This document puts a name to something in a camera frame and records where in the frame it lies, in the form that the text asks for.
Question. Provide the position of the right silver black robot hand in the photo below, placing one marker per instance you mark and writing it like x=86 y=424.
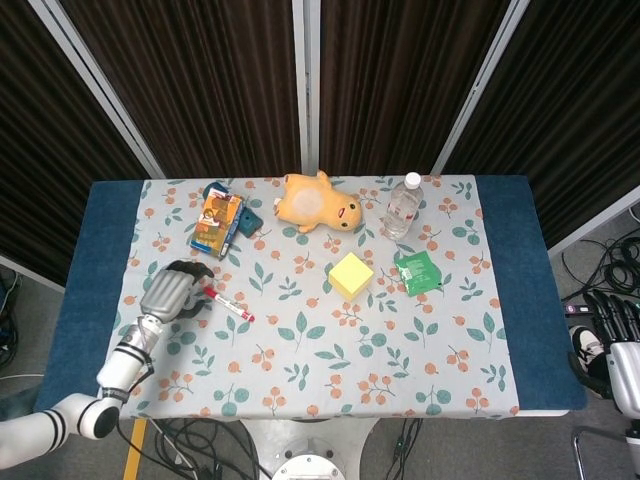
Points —
x=627 y=370

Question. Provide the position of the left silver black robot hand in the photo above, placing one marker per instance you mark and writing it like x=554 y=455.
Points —
x=165 y=297

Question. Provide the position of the red capped white marker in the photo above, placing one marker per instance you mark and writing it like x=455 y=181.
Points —
x=230 y=304

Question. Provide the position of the yellow sticky note cube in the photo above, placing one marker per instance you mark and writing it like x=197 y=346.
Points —
x=350 y=272

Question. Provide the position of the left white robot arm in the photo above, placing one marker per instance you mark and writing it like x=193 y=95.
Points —
x=120 y=365

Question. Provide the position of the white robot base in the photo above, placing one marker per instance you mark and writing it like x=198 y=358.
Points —
x=307 y=450

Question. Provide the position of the floral print tablecloth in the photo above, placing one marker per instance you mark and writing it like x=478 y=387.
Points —
x=340 y=350

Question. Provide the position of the white black sneaker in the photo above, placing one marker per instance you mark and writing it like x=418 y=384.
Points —
x=590 y=345

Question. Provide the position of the black floor device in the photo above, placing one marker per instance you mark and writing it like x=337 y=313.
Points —
x=575 y=308

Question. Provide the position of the orange blue drink carton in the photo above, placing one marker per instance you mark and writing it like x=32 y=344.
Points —
x=216 y=225

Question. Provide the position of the dark teal case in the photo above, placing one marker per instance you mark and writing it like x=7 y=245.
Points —
x=251 y=224

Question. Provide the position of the blue felt table cover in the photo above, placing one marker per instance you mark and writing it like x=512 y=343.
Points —
x=520 y=280

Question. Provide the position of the yellow plush duck toy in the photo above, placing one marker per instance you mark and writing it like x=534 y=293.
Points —
x=310 y=202

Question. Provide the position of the green snack packet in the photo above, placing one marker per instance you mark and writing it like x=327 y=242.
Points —
x=417 y=272

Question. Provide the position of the clear plastic water bottle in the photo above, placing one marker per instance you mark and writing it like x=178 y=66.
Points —
x=400 y=210

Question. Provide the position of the metal tube chair frame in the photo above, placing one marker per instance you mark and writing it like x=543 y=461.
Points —
x=577 y=450

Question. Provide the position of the white partition base rail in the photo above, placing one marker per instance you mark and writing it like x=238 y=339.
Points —
x=595 y=222
x=30 y=272

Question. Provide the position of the white partition post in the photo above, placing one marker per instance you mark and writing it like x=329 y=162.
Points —
x=306 y=85
x=477 y=85
x=95 y=85

